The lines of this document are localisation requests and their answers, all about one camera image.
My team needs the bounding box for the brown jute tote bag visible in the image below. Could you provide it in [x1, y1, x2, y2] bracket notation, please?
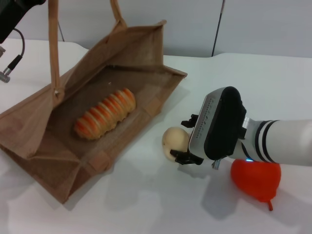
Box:
[0, 0, 188, 204]

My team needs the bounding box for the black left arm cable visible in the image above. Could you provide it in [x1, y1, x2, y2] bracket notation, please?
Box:
[0, 28, 26, 84]

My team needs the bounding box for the orange pear toy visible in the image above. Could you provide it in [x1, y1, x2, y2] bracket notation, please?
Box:
[230, 158, 282, 212]

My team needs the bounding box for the beige egg yolk pastry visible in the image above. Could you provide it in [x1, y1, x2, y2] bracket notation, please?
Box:
[161, 126, 191, 162]

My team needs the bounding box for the orange striped bread loaf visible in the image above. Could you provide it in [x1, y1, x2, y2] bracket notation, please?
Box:
[74, 88, 137, 141]

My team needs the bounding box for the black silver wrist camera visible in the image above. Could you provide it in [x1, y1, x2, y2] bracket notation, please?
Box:
[188, 86, 247, 163]

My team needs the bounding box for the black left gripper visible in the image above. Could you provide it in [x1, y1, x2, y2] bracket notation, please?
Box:
[0, 0, 46, 44]

